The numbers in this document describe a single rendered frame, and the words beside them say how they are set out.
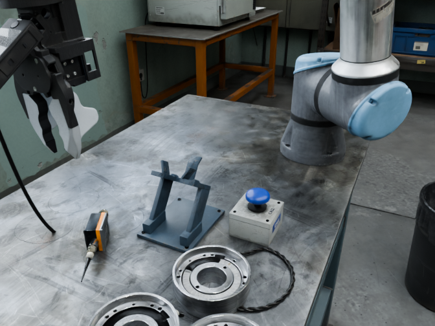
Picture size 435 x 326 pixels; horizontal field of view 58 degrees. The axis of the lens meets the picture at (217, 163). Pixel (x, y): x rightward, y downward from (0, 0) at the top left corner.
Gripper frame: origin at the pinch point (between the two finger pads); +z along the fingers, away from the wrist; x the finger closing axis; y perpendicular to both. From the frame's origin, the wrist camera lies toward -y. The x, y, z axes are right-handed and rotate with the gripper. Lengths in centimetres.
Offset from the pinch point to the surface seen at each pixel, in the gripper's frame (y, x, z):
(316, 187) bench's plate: 36.2, -25.6, 20.6
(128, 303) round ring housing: -7.3, -16.0, 14.9
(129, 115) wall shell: 166, 158, 81
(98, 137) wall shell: 132, 155, 83
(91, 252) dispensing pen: -2.7, -4.5, 14.9
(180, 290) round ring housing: -3.0, -21.0, 14.3
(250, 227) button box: 14.4, -22.0, 16.4
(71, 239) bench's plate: -0.2, 3.6, 17.1
